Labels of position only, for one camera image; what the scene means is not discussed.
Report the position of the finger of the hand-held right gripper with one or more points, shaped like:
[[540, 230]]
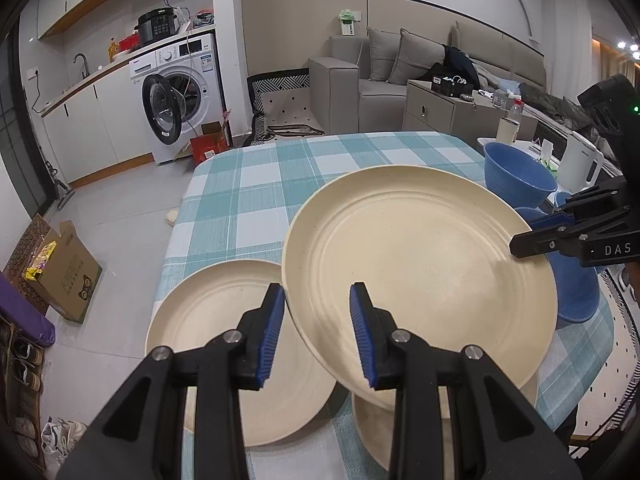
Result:
[[560, 220], [535, 244]]

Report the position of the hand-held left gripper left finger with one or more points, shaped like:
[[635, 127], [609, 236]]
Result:
[[270, 330]]

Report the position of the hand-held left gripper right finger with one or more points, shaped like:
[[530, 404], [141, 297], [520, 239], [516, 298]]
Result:
[[360, 335]]

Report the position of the blue bowl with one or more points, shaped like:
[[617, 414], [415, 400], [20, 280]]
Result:
[[515, 170], [575, 290]]

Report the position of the large cream plate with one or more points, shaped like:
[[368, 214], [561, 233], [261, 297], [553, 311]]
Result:
[[425, 260]]

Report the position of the beige curtain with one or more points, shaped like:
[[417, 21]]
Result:
[[612, 65]]

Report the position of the green tissue pack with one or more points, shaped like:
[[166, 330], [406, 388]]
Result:
[[547, 165]]

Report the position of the grey quilted blanket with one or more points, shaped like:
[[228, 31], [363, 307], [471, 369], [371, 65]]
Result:
[[555, 105]]

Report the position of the white electric kettle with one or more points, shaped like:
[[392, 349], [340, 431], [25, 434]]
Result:
[[577, 162]]

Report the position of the clear plastic bottle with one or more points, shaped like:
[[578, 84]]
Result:
[[516, 110]]

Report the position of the white marble coffee table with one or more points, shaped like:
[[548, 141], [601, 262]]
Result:
[[492, 144]]

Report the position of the cream tumbler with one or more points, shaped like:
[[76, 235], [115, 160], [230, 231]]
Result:
[[506, 131]]

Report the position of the light blue cloth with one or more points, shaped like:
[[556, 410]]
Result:
[[506, 86]]

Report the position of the teal plaid tablecloth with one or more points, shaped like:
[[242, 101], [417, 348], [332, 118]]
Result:
[[260, 195]]

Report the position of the dark jacket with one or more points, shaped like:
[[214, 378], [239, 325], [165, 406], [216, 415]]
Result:
[[457, 62]]

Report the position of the grey drawer cabinet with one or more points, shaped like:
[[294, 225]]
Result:
[[435, 115]]

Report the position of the black box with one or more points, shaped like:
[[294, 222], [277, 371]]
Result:
[[447, 87]]

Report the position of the red cardboard box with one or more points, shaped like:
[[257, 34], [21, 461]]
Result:
[[207, 147]]

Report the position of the grey sofa cushion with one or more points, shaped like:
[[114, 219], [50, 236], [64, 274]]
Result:
[[382, 55], [417, 57]]

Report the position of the brown cardboard box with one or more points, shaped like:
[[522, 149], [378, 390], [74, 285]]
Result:
[[65, 275]]

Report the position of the white sneaker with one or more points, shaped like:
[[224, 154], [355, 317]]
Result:
[[60, 435]]

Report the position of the yellow foil packet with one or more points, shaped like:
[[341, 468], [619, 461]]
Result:
[[41, 260]]

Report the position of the purple cloth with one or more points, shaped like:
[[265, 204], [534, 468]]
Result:
[[25, 315]]

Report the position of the grey floor mop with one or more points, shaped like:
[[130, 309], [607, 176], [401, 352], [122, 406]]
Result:
[[62, 190]]

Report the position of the grey sofa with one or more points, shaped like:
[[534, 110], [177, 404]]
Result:
[[335, 85]]

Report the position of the white washing machine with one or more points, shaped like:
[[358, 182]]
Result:
[[200, 75]]

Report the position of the white kitchen counter cabinet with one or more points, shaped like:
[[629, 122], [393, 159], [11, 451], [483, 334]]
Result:
[[90, 130]]

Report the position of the small red box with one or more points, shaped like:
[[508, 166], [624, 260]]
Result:
[[129, 43]]

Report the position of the yellow bottle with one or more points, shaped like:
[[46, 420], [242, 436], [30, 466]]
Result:
[[112, 51]]

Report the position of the black pressure cooker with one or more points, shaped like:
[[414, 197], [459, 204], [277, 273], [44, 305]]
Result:
[[156, 27]]

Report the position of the dark kitchen faucet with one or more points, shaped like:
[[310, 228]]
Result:
[[82, 62]]

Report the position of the white wall control panel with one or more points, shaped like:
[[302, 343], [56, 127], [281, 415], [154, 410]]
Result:
[[347, 25]]

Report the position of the wall socket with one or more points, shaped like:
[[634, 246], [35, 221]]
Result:
[[31, 73]]

